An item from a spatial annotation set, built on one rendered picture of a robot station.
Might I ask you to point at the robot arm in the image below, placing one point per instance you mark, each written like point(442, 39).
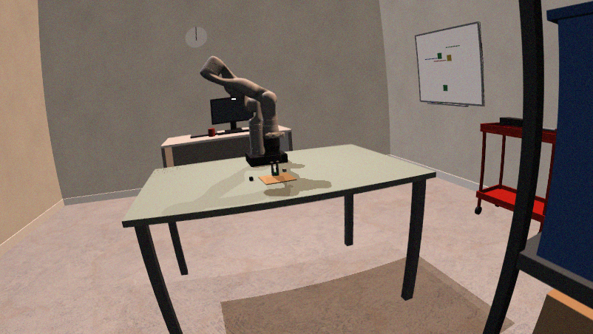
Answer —
point(243, 91)

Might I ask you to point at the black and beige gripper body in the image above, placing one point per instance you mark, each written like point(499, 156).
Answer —
point(271, 143)

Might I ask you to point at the orange square mat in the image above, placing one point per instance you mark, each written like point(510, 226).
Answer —
point(283, 177)

